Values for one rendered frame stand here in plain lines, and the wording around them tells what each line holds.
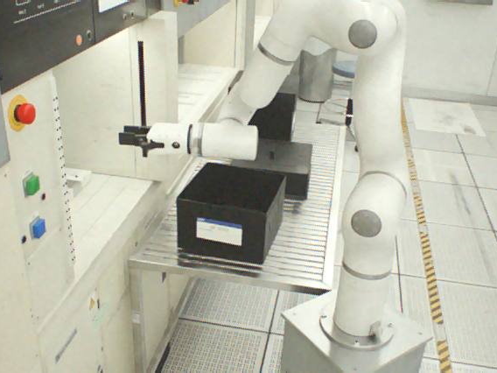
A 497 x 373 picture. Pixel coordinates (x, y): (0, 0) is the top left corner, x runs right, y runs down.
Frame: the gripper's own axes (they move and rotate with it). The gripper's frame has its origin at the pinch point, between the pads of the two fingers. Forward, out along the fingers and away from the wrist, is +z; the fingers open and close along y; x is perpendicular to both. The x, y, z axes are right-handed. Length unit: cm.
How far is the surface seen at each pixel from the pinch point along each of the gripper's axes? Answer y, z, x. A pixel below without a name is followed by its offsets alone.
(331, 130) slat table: 125, -63, -43
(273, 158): 65, -36, -33
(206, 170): 41, -14, -28
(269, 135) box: 98, -34, -37
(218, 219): 12.9, -21.3, -29.9
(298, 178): 53, -46, -35
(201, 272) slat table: 5.3, -17.5, -43.6
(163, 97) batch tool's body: 37.6, -1.0, -2.6
